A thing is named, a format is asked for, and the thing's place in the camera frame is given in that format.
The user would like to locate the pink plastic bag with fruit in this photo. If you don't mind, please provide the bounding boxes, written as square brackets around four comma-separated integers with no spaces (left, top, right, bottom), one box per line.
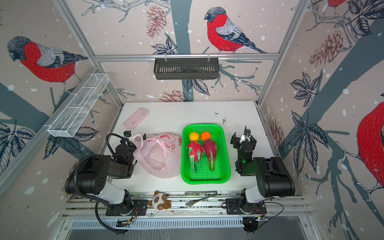
[130,133,182,179]

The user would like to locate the red dragon fruit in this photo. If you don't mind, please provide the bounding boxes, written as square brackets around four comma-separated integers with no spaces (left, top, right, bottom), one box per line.
[187,142,203,173]
[203,139,217,171]

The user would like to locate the orange fruit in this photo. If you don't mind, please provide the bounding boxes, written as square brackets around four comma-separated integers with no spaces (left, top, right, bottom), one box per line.
[201,132,211,142]

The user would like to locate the green plastic basket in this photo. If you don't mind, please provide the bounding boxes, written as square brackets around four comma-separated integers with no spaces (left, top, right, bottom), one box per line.
[181,124,231,185]

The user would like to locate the yellow fruit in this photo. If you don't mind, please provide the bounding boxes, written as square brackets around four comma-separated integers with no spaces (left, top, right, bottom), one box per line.
[189,132,200,142]

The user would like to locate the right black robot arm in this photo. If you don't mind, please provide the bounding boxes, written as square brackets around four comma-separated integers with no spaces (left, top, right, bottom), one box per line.
[226,129,296,215]

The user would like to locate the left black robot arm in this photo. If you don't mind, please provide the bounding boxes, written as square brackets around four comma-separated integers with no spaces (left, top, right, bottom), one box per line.
[65,131,148,217]

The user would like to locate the pink rectangular lid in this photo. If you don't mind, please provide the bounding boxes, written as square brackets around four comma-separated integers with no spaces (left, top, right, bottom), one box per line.
[123,108,150,131]

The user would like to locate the panda plush toy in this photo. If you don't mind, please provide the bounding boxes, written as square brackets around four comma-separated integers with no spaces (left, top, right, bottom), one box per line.
[148,191,172,211]

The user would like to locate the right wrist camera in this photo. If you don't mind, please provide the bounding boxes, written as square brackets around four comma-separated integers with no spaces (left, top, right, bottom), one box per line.
[241,127,252,142]

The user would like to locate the metal tongs on rail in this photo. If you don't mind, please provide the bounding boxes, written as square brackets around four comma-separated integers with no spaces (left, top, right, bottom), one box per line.
[185,191,218,207]

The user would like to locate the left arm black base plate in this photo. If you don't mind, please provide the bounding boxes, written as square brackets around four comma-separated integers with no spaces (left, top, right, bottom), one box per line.
[105,199,149,217]

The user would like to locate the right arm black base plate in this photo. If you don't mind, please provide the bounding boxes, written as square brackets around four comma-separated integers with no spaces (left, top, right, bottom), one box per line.
[222,198,267,215]

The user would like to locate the white wire mesh shelf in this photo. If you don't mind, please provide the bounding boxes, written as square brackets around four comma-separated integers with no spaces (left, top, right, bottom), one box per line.
[48,73,110,138]

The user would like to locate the black hanging wall basket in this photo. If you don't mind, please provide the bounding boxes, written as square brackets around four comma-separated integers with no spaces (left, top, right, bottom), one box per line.
[154,58,219,80]

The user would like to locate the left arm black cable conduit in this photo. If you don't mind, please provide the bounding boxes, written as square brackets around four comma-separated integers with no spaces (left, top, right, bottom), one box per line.
[94,201,133,235]

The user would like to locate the aluminium horizontal frame bar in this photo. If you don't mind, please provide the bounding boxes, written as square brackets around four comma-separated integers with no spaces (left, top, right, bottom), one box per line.
[94,53,280,63]

